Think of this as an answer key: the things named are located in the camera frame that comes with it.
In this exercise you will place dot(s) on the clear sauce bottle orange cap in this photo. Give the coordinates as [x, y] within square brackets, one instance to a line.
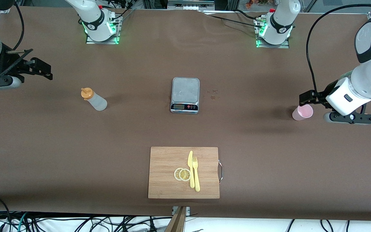
[97, 101]

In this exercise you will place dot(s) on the pink plastic cup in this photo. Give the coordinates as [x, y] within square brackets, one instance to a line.
[303, 112]

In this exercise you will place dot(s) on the brown table cover sheet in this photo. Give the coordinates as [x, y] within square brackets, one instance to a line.
[269, 167]

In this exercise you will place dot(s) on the lemon slice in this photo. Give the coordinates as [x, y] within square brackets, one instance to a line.
[175, 174]
[185, 175]

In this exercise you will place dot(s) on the silver digital kitchen scale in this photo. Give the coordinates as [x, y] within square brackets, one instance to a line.
[185, 93]

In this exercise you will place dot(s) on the wooden beam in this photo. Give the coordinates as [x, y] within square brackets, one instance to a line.
[177, 222]

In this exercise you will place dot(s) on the white power strip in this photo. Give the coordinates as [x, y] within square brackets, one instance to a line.
[190, 5]

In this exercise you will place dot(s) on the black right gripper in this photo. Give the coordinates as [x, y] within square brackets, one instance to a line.
[12, 63]

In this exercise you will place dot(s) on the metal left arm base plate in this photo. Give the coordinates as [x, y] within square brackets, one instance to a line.
[279, 46]

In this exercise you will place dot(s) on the yellow plastic knife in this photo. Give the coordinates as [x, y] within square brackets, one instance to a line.
[190, 161]

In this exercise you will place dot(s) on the yellow plastic fork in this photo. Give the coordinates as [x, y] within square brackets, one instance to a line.
[197, 183]

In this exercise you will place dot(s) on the wooden cutting board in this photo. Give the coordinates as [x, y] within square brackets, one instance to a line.
[166, 174]

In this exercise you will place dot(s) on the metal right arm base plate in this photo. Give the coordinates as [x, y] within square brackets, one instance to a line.
[108, 42]

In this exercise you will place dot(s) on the small metal bracket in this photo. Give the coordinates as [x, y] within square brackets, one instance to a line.
[188, 210]

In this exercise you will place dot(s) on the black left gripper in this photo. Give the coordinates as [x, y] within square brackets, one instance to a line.
[318, 95]

